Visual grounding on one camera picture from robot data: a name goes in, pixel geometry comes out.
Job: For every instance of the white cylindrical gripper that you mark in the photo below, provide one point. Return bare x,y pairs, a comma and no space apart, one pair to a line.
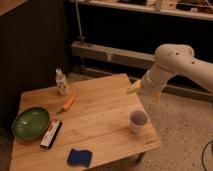
147,87

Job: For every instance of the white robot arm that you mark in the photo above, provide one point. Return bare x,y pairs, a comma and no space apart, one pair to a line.
172,60

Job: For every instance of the wooden table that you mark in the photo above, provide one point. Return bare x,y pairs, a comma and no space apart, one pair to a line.
97,121

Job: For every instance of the small white bottle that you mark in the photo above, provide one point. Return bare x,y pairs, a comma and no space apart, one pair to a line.
61,82

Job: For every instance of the red black white box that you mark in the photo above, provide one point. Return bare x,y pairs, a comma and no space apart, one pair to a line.
51,134

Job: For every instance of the blue sponge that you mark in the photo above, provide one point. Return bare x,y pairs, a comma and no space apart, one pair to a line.
79,158

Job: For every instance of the metal shelf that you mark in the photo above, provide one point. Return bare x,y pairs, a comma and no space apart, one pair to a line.
146,9

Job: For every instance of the metal pole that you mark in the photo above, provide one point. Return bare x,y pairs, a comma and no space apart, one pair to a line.
81,37

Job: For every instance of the green bowl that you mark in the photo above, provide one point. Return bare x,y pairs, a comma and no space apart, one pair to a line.
31,123

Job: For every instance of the orange handled screwdriver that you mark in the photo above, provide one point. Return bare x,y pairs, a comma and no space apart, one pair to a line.
67,104

